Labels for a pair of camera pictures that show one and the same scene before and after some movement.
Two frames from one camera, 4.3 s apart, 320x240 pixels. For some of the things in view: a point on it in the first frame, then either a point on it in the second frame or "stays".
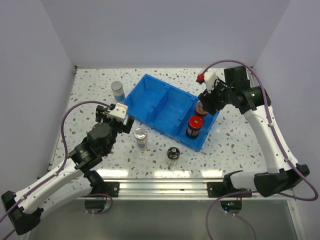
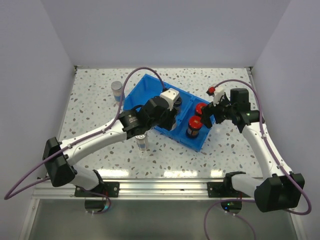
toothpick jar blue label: x=140 y=134 stays
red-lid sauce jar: x=195 y=123 stays
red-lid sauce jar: x=199 y=108 stays
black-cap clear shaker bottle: x=173 y=154 to x=178 y=105
